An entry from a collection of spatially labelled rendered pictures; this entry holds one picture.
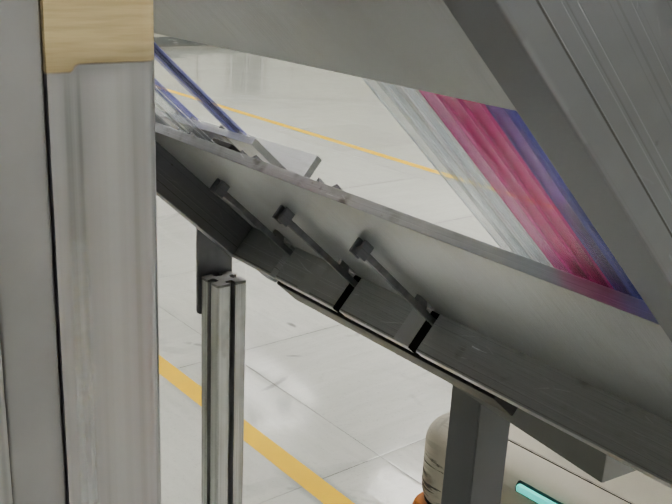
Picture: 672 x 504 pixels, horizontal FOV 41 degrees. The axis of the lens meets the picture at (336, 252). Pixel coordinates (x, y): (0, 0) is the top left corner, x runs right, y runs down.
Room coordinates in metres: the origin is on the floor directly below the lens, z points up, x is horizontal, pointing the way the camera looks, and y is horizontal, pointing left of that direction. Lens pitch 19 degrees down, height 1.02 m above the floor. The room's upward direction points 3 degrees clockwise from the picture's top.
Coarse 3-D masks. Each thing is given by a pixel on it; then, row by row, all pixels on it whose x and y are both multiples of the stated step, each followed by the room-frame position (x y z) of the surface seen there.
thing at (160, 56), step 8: (160, 48) 1.10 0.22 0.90; (160, 56) 1.10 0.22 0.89; (168, 56) 1.10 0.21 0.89; (160, 64) 1.11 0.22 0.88; (168, 64) 1.10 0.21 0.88; (176, 64) 1.11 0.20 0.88; (176, 72) 1.11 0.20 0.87; (184, 72) 1.12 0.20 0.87; (184, 80) 1.12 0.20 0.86; (192, 80) 1.13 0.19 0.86; (192, 88) 1.13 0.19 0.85; (200, 88) 1.13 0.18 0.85; (200, 96) 1.13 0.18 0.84; (208, 96) 1.14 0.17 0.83; (208, 104) 1.14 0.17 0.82; (216, 104) 1.15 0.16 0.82; (216, 112) 1.15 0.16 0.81; (224, 112) 1.16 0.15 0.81; (224, 120) 1.16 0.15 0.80; (232, 120) 1.17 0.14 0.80; (232, 128) 1.17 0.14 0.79; (240, 128) 1.18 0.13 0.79
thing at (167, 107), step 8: (160, 96) 0.82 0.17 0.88; (160, 104) 0.82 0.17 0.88; (168, 104) 0.83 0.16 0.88; (168, 112) 0.83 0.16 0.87; (176, 112) 0.83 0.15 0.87; (176, 120) 0.83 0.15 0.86; (184, 120) 0.84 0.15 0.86; (184, 128) 0.84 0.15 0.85; (192, 128) 0.84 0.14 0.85; (200, 136) 0.85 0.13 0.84
